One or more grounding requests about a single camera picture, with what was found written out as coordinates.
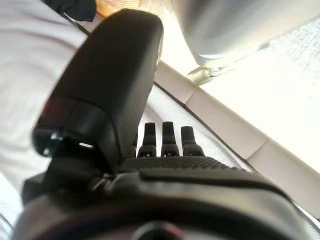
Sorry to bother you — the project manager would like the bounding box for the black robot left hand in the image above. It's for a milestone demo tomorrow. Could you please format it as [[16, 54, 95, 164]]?
[[11, 8, 309, 240]]

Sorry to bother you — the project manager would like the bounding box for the black garment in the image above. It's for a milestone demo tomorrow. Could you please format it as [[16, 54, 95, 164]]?
[[41, 0, 98, 23]]

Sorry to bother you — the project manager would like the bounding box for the wooden laundry basket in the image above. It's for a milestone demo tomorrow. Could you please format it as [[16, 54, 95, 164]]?
[[94, 0, 146, 18]]

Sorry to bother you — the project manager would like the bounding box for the bed with beige cover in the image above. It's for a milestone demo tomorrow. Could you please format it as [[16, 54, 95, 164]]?
[[0, 0, 320, 240]]

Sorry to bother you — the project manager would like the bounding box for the beige upholstered bed base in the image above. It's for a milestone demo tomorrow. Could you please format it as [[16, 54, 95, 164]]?
[[152, 60, 320, 223]]

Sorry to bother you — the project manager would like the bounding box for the grey robot left leg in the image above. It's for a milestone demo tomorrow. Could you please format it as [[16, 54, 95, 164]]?
[[171, 0, 320, 85]]

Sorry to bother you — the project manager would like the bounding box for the pale textured rug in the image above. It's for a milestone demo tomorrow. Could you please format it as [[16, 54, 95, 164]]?
[[159, 14, 320, 173]]

